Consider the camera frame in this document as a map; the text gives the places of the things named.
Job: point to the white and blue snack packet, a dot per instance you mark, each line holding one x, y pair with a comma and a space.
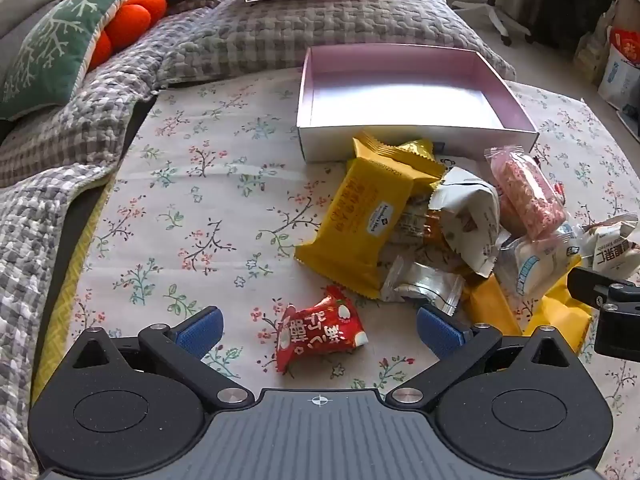
537, 265

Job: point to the pink cardboard box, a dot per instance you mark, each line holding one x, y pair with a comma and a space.
400, 95

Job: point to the small orange plush cushion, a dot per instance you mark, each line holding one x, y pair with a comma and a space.
135, 20

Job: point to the grey cushion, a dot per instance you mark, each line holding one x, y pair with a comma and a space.
25, 10

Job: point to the white plastic bag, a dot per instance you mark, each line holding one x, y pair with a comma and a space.
617, 82

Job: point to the pink rice snack packet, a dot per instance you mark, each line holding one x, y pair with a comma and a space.
525, 195

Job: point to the stack of papers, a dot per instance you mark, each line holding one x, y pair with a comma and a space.
590, 57

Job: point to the white office chair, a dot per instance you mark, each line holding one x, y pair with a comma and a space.
500, 5

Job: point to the small silver snack packet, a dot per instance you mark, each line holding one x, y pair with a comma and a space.
425, 285

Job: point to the brown crisp bar packet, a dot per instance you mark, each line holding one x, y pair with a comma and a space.
510, 215

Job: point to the red snack packet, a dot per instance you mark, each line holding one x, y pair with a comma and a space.
320, 335

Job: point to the green snowflake pillow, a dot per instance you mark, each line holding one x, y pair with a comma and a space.
50, 45

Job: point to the white torn snack wrapper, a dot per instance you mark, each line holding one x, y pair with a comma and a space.
470, 210

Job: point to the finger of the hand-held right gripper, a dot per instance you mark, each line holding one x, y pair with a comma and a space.
590, 285

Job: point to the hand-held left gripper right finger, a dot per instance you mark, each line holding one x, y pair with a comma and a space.
440, 332

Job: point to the white black-lettered snack packet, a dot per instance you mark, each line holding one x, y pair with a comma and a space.
612, 245

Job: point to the red plastic bag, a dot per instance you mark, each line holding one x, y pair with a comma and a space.
625, 45

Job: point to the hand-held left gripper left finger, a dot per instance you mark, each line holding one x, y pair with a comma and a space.
200, 332

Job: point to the yellow woven cloth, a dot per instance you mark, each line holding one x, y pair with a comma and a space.
75, 285

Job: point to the orange brown snack packet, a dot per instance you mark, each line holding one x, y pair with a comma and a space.
425, 227

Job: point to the yellow blue-label snack packet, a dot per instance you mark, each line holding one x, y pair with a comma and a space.
350, 220

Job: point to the plain yellow snack packet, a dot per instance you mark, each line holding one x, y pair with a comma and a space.
395, 157

